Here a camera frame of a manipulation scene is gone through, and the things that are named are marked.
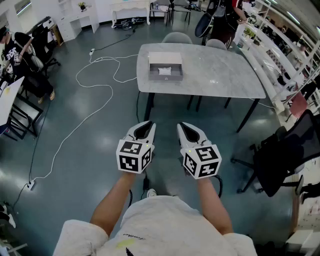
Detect grey marble table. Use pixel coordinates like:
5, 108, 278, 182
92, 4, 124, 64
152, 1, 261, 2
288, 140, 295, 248
136, 42, 267, 133

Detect white shelf rack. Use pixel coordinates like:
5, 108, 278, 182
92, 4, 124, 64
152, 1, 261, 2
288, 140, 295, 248
234, 0, 320, 116

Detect person's left forearm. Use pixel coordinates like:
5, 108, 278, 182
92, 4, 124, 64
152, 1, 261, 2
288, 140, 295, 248
89, 171, 137, 237

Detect black floor cable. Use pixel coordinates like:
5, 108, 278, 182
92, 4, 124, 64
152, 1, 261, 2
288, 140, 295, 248
93, 28, 137, 51

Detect dark round bag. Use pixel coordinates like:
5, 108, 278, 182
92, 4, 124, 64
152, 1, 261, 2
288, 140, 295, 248
194, 4, 218, 39

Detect white desk with shelves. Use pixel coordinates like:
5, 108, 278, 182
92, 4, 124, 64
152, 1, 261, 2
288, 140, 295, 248
56, 0, 100, 43

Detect long white cable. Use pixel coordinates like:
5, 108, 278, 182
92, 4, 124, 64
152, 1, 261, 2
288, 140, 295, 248
32, 53, 140, 183

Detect white plastic bin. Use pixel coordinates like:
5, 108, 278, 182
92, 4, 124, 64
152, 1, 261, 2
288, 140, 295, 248
284, 229, 320, 256

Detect person's right forearm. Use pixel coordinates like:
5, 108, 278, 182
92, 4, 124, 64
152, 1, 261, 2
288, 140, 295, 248
196, 176, 235, 236

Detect black mesh office chair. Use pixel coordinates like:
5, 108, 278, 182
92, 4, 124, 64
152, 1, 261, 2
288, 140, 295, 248
231, 109, 320, 198

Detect black metal frame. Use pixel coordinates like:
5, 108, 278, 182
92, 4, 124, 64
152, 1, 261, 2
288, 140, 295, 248
2, 92, 45, 141

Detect checkered mat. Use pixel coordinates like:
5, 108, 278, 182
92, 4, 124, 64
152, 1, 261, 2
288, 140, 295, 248
266, 48, 291, 73

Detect grey cardboard box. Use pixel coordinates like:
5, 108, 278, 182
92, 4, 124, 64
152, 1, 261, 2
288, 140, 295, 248
148, 51, 185, 83

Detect dark dining chair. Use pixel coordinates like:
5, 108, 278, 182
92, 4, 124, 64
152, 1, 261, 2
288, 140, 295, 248
171, 0, 192, 22
149, 0, 173, 26

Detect pink chair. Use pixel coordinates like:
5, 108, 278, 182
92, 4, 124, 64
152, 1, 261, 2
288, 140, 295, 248
284, 91, 310, 123

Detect grey upholstered chair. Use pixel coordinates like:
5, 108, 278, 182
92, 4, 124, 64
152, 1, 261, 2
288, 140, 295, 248
161, 31, 193, 45
205, 38, 228, 51

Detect white console table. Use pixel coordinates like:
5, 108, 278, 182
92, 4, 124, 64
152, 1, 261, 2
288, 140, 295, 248
111, 0, 152, 29

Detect person's white shirt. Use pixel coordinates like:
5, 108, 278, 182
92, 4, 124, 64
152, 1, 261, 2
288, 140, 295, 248
52, 195, 258, 256

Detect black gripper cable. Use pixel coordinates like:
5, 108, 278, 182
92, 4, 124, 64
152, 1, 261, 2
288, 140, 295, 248
128, 174, 150, 208
213, 173, 224, 198

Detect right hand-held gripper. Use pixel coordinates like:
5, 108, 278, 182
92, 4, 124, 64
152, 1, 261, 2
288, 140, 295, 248
176, 122, 223, 180

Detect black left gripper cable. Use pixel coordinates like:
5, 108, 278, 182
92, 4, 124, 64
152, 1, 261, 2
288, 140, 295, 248
128, 174, 150, 208

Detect pile of cables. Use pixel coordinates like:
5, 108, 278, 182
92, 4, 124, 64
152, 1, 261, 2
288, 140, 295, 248
113, 16, 146, 30

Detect thin black cable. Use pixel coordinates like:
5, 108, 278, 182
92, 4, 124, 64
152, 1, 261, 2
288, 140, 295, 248
11, 99, 52, 208

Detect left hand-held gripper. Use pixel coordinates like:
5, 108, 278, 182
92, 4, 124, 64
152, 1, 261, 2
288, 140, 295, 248
115, 120, 157, 175

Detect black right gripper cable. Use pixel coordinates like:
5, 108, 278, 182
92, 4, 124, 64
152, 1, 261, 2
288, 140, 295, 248
213, 173, 224, 198

